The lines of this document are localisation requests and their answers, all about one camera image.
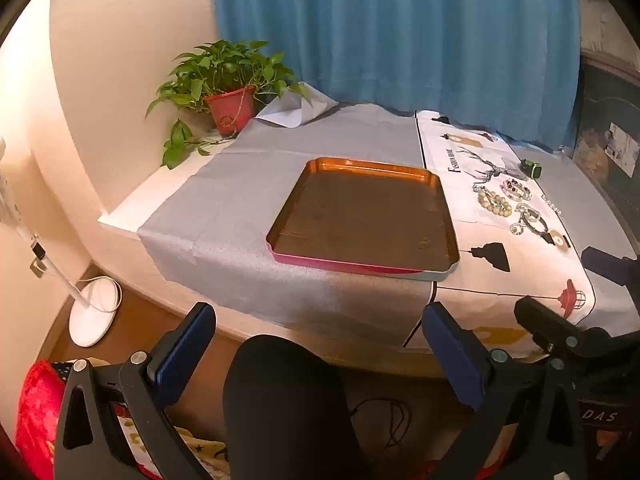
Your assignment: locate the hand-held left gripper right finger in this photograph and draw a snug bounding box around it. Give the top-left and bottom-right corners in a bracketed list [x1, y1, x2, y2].
[422, 301, 586, 480]

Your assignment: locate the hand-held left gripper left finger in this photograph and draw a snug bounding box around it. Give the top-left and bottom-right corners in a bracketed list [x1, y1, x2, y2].
[52, 302, 217, 480]

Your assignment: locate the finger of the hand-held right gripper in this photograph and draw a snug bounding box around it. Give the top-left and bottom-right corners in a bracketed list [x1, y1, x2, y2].
[514, 296, 608, 361]
[581, 246, 640, 286]

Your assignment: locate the silver bangle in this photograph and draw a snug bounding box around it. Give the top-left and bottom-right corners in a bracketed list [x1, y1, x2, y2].
[520, 210, 549, 234]

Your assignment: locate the large cream bead bracelet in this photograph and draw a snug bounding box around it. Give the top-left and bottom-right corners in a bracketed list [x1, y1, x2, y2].
[477, 189, 514, 217]

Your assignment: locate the orange metal tray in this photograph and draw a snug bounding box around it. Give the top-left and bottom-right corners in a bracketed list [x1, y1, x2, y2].
[266, 157, 461, 281]

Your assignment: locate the white printed table cloth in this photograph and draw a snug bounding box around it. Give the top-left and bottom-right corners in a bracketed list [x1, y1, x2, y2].
[402, 110, 599, 349]

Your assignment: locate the star printed blanket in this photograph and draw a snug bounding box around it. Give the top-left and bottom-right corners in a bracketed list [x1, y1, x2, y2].
[114, 400, 232, 480]

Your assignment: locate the paper card on board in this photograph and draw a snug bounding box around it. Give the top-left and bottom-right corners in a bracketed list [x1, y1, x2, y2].
[604, 122, 640, 177]

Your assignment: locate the person's black trouser leg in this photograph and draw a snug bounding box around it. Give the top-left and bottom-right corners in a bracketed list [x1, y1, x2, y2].
[222, 335, 372, 480]

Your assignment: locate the grey table cloth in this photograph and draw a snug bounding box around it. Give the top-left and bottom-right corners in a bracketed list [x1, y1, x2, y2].
[137, 82, 640, 348]

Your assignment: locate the red fuzzy cloth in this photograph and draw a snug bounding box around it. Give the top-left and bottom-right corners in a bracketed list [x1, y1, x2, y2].
[15, 359, 69, 480]

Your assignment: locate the dark printed board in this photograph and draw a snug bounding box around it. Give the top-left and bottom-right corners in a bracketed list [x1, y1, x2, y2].
[570, 50, 640, 241]

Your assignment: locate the green plant in red pot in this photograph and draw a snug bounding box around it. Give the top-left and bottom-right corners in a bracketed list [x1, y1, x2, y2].
[145, 40, 312, 171]

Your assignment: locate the blue curtain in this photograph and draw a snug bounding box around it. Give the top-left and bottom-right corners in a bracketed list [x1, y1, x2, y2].
[210, 0, 582, 152]

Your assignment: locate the black cable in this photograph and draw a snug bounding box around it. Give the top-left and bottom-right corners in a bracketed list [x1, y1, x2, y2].
[349, 397, 414, 452]

